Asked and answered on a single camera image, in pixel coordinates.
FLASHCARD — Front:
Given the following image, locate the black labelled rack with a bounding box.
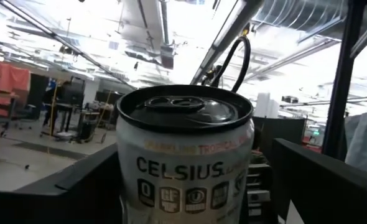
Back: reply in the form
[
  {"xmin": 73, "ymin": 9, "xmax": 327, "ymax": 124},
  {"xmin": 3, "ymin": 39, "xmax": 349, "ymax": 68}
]
[{"xmin": 246, "ymin": 161, "xmax": 272, "ymax": 218}]

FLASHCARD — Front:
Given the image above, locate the person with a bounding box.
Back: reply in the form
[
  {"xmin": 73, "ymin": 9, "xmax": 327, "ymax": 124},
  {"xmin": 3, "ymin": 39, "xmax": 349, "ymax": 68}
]
[{"xmin": 42, "ymin": 79, "xmax": 62, "ymax": 136}]

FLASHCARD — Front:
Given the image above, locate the black hanging cloth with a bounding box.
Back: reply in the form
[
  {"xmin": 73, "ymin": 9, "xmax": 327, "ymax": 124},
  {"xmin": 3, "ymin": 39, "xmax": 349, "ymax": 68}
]
[{"xmin": 30, "ymin": 73, "xmax": 50, "ymax": 110}]

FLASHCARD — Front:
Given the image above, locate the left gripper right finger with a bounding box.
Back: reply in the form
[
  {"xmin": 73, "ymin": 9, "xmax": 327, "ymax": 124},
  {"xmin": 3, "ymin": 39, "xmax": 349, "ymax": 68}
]
[{"xmin": 269, "ymin": 138, "xmax": 367, "ymax": 224}]

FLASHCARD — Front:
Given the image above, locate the tall white Celsius can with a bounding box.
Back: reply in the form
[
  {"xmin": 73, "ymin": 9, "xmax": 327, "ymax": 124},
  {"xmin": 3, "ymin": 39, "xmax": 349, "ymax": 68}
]
[{"xmin": 114, "ymin": 84, "xmax": 255, "ymax": 224}]

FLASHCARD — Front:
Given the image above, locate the black aluminium table frame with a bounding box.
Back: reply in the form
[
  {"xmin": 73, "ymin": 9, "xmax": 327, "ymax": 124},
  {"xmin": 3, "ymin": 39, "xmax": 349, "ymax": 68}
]
[{"xmin": 322, "ymin": 0, "xmax": 367, "ymax": 161}]

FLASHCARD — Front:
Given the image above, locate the black partition panel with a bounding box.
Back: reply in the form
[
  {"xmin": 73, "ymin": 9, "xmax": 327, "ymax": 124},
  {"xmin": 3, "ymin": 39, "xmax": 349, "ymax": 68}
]
[{"xmin": 251, "ymin": 116, "xmax": 307, "ymax": 164}]

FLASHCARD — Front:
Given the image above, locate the grey robot arm with cable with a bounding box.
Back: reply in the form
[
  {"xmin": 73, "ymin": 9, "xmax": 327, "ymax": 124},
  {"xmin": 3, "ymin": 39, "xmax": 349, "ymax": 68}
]
[{"xmin": 189, "ymin": 0, "xmax": 265, "ymax": 85}]

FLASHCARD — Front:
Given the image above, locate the pinkish hanging cloth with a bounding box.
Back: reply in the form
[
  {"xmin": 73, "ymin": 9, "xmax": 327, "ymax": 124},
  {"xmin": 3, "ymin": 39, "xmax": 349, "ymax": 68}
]
[{"xmin": 0, "ymin": 61, "xmax": 32, "ymax": 118}]

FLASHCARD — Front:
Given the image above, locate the black rolling bin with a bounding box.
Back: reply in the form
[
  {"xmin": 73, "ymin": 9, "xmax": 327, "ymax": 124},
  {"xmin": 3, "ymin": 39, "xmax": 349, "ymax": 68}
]
[{"xmin": 77, "ymin": 110, "xmax": 101, "ymax": 144}]

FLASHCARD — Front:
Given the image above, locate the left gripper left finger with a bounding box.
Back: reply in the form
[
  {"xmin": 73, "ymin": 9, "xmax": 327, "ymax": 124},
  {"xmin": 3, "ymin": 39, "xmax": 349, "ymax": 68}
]
[{"xmin": 0, "ymin": 142, "xmax": 124, "ymax": 224}]

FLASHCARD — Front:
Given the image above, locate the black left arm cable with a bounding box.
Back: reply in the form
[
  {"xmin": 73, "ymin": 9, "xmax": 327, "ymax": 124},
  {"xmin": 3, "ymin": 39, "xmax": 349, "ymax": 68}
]
[{"xmin": 201, "ymin": 35, "xmax": 252, "ymax": 94}]

